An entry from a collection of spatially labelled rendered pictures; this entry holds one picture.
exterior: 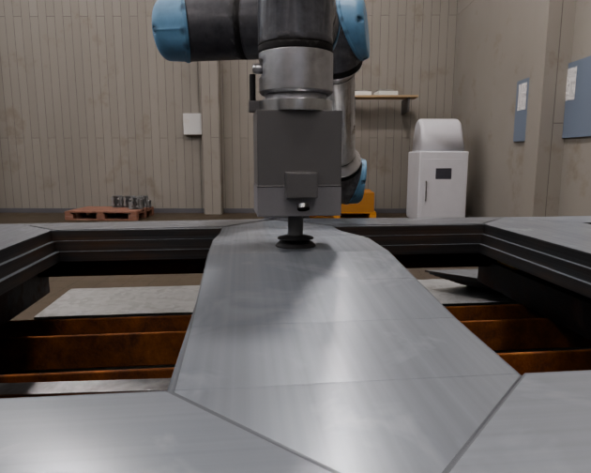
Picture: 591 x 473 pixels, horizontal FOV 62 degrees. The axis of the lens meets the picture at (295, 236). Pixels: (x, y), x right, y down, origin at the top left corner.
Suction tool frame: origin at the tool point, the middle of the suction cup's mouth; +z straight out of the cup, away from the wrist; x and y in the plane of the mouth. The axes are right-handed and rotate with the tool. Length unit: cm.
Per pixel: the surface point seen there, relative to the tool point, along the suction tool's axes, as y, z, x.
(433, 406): 2.0, 0.6, -31.1
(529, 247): 36.0, 2.4, 13.0
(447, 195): 298, 45, 593
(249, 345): -6.1, 0.4, -23.1
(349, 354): -0.4, 0.5, -25.0
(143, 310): -24, 19, 44
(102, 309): -32, 19, 46
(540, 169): 303, 3, 399
